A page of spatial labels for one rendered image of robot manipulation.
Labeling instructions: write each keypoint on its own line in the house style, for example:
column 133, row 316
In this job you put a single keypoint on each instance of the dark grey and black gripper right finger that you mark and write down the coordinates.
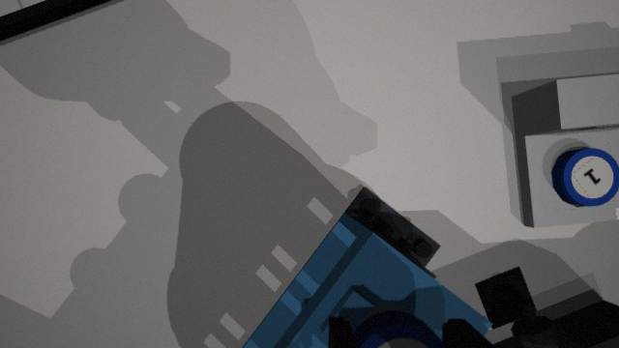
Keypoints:
column 458, row 333

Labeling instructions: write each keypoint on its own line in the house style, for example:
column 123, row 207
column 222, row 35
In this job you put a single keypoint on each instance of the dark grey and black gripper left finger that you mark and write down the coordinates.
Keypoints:
column 341, row 334

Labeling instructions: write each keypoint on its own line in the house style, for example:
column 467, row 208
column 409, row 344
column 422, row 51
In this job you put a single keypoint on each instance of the black table edge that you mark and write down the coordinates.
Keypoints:
column 41, row 14

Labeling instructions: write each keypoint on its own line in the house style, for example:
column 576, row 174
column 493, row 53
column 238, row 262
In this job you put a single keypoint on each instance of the dark grey button housing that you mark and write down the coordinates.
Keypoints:
column 506, row 298

